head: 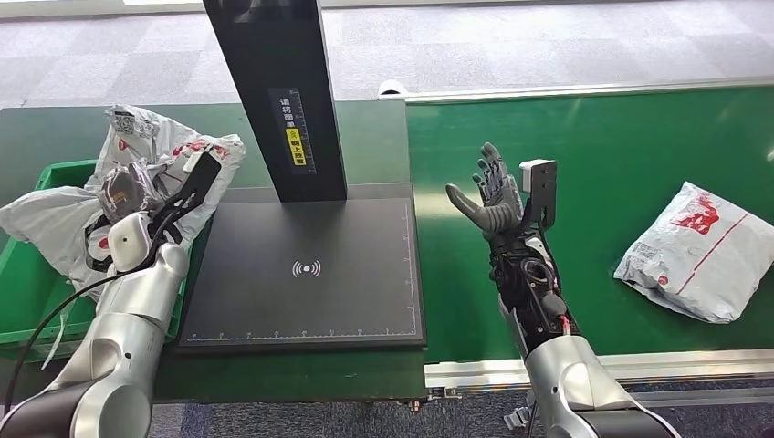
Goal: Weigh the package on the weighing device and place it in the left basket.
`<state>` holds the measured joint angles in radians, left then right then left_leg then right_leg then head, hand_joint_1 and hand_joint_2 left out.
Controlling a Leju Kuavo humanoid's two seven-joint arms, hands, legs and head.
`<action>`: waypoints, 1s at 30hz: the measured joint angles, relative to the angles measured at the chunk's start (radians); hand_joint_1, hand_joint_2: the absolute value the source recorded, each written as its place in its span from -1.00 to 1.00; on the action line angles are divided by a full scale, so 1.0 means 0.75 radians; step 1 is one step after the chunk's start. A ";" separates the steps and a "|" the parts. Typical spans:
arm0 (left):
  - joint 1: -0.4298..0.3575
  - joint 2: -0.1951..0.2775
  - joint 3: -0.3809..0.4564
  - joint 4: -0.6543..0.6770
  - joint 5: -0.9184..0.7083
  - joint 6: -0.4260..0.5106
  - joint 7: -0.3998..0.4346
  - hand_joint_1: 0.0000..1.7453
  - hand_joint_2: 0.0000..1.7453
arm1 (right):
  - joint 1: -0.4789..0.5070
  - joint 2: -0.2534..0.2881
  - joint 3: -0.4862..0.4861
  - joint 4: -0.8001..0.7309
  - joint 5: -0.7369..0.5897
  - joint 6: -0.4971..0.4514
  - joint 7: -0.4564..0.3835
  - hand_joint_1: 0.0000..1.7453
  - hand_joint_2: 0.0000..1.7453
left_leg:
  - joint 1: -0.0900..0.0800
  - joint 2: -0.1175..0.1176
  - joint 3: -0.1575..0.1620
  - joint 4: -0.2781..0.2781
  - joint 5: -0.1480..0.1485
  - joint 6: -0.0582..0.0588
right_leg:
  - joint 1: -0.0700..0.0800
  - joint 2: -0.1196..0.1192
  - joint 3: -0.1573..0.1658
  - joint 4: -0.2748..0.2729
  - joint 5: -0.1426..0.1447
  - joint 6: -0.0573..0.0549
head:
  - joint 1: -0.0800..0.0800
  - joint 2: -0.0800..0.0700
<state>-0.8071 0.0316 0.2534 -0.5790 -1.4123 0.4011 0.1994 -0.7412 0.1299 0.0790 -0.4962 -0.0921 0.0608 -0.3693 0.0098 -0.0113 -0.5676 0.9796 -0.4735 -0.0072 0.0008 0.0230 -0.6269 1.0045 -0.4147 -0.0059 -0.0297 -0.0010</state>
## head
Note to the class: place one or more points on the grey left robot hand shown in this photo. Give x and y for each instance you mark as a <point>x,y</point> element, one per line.
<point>127,190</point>

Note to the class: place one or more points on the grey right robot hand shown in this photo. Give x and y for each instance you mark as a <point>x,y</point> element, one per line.
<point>499,205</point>

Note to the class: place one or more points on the white package with black print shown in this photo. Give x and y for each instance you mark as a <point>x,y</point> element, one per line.
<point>54,224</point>

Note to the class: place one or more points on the green plastic basket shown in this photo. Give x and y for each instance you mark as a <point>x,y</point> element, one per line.
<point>24,290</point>

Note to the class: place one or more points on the black weighing scale platform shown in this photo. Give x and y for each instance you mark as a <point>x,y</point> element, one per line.
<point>332,272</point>

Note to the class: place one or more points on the white package with red print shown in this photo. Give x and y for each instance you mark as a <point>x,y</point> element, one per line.
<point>695,254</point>

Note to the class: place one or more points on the green conveyor belt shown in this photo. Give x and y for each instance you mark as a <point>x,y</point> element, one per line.
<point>604,133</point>

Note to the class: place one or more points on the white conveyor end cap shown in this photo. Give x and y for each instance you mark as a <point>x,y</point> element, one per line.
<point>392,89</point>

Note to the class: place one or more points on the black yellow column label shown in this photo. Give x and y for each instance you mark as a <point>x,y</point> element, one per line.
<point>295,145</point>

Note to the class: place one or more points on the black scale column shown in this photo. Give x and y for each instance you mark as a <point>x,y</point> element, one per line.
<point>272,60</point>

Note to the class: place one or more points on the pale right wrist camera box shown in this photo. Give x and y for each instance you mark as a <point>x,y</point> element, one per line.
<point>539,184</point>

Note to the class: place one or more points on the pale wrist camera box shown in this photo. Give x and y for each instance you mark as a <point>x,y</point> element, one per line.
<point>199,175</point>
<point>539,184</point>

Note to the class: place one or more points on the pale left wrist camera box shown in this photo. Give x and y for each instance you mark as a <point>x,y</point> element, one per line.
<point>199,175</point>

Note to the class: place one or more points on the aluminium conveyor frame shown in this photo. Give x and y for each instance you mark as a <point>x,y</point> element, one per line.
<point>471,375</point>

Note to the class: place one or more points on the metal bracket under conveyor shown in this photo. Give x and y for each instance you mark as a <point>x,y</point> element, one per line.
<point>520,414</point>

